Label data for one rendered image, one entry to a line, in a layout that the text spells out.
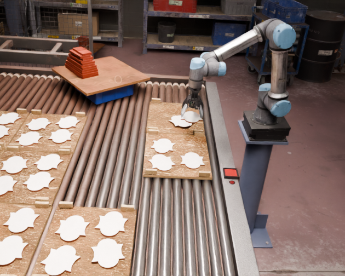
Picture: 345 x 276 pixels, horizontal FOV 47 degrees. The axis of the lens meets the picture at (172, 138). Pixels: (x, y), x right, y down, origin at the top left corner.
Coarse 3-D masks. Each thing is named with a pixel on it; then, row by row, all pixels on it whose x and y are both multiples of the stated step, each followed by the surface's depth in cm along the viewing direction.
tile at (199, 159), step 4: (180, 156) 212; (184, 156) 212; (188, 156) 212; (192, 156) 213; (196, 156) 213; (184, 160) 209; (188, 160) 209; (192, 160) 209; (196, 160) 209; (200, 160) 210; (184, 164) 207; (188, 164) 206; (192, 164) 206; (196, 164) 206; (200, 164) 207; (204, 164) 207; (188, 168) 204; (192, 168) 203; (196, 168) 204
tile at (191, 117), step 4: (188, 112) 232; (192, 112) 232; (184, 116) 227; (188, 116) 227; (192, 116) 227; (196, 116) 228; (188, 120) 222; (192, 120) 222; (196, 120) 222; (200, 120) 224
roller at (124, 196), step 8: (144, 88) 291; (136, 104) 270; (136, 112) 257; (136, 120) 247; (136, 128) 239; (136, 136) 232; (136, 144) 227; (128, 152) 218; (128, 160) 210; (128, 168) 204; (128, 176) 198; (128, 184) 193; (128, 192) 188; (120, 200) 182; (128, 200) 185
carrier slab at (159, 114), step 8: (152, 104) 265; (160, 104) 265; (168, 104) 266; (176, 104) 267; (152, 112) 255; (160, 112) 255; (168, 112) 256; (176, 112) 257; (152, 120) 245; (160, 120) 246; (168, 120) 247; (160, 128) 238; (168, 128) 238; (176, 128) 239; (184, 128) 240; (192, 128) 240; (200, 128) 241
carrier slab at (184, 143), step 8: (152, 136) 229; (160, 136) 230; (168, 136) 230; (176, 136) 231; (184, 136) 231; (192, 136) 232; (152, 144) 222; (176, 144) 224; (184, 144) 224; (192, 144) 225; (200, 144) 225; (152, 152) 215; (168, 152) 216; (176, 152) 216; (184, 152) 217; (192, 152) 217; (200, 152) 218; (144, 160) 208; (176, 160) 210; (208, 160) 212; (144, 168) 202; (176, 168) 204; (184, 168) 204; (200, 168) 205; (208, 168) 205; (144, 176) 198; (152, 176) 198; (160, 176) 198; (168, 176) 198; (176, 176) 198; (184, 176) 198; (192, 176) 199; (200, 176) 199
